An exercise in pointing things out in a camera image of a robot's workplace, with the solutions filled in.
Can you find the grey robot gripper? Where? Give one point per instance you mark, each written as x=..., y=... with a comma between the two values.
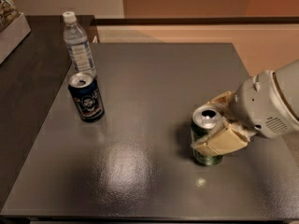
x=261, y=103

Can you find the green soda can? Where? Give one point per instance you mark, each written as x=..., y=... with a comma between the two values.
x=204, y=119

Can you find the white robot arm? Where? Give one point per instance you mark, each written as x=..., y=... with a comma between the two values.
x=266, y=105

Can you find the dark blue soda can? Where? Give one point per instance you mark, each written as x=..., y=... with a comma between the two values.
x=86, y=96

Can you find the clear plastic water bottle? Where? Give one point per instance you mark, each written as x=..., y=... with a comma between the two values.
x=77, y=44

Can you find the white box with snacks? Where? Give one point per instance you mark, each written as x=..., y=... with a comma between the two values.
x=14, y=27

